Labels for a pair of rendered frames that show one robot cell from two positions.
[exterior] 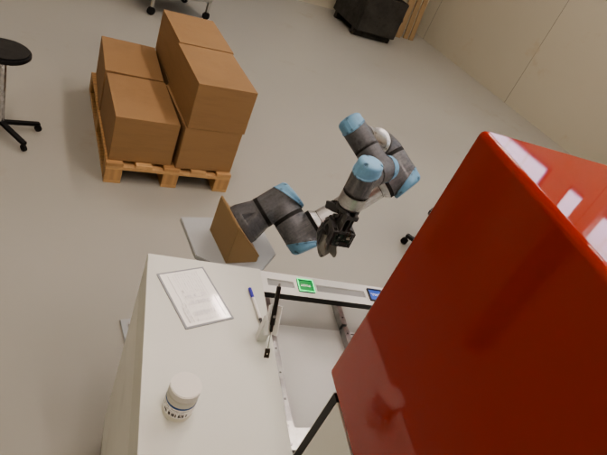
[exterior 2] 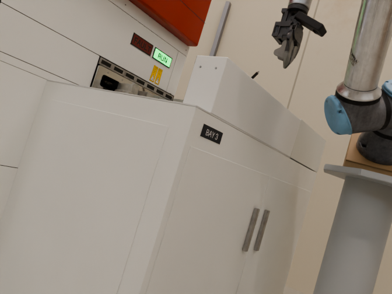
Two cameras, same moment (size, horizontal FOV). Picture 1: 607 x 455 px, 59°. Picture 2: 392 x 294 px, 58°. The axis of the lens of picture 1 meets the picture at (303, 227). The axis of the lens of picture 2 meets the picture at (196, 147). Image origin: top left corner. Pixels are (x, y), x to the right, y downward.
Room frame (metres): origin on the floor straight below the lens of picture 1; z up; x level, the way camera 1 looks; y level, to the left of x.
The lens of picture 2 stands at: (2.28, -0.82, 0.69)
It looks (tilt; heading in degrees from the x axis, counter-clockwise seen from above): 3 degrees up; 152
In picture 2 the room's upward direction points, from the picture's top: 17 degrees clockwise
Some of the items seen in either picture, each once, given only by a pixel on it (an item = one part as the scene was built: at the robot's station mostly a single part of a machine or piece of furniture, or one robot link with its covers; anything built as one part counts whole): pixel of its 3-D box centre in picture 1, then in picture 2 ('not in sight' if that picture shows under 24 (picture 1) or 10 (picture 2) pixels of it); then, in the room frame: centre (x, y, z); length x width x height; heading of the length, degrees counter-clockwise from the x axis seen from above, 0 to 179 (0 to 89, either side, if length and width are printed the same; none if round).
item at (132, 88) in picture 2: not in sight; (128, 88); (0.99, -0.48, 0.89); 0.08 x 0.03 x 0.03; 26
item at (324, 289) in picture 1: (331, 305); (251, 115); (1.40, -0.20, 0.89); 0.55 x 0.09 x 0.14; 116
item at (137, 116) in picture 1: (163, 92); not in sight; (3.35, 1.28, 0.38); 1.28 x 0.91 x 0.75; 41
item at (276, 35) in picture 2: (341, 223); (290, 25); (1.32, -0.10, 1.25); 0.09 x 0.08 x 0.12; 26
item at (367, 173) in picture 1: (364, 177); not in sight; (1.33, -0.09, 1.41); 0.09 x 0.08 x 0.11; 155
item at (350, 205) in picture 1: (352, 199); (298, 3); (1.33, -0.09, 1.33); 0.08 x 0.08 x 0.05
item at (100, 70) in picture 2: not in sight; (136, 96); (0.86, -0.40, 0.89); 0.44 x 0.02 x 0.10; 116
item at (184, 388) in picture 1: (182, 396); not in sight; (0.74, 0.09, 1.01); 0.07 x 0.07 x 0.10
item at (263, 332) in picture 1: (269, 327); not in sight; (1.03, -0.03, 1.03); 0.06 x 0.04 x 0.13; 26
